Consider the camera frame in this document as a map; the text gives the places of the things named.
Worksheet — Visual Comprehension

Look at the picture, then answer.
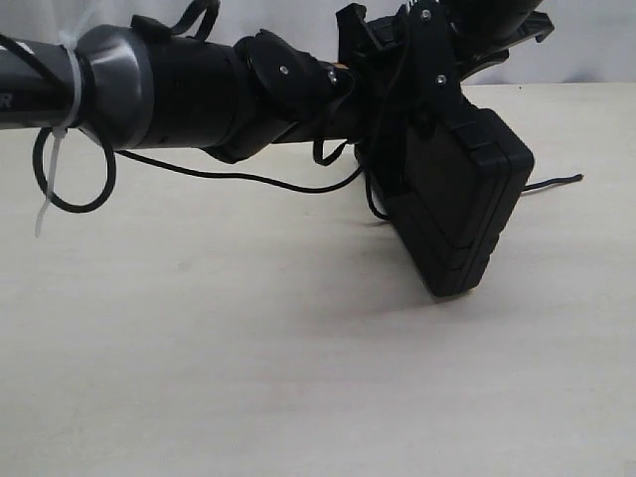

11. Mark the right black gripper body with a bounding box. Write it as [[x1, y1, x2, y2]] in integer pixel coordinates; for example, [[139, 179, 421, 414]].
[[446, 9, 554, 81]]

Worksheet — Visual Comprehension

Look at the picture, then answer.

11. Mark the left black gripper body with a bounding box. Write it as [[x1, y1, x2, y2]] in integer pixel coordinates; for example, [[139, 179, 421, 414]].
[[335, 3, 410, 149]]

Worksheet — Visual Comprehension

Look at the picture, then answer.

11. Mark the black plastic carrying case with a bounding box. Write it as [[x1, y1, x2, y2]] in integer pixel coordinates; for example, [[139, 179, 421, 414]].
[[353, 19, 536, 299]]

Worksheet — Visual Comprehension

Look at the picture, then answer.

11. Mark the black cord with knot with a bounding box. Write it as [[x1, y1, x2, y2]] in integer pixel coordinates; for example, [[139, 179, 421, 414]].
[[365, 168, 585, 225]]

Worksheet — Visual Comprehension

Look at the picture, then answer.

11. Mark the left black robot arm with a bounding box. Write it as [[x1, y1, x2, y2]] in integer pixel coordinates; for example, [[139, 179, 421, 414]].
[[1, 1, 400, 164]]

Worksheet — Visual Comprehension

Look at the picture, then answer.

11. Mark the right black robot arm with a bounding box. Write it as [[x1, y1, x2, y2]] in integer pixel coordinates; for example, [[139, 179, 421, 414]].
[[441, 0, 555, 80]]

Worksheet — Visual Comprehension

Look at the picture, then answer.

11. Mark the white backdrop curtain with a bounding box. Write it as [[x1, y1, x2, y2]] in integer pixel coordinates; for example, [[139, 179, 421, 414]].
[[0, 0, 636, 88]]

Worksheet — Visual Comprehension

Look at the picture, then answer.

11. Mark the white zip tie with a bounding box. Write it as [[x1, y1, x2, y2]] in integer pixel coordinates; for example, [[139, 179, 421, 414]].
[[33, 4, 95, 239]]

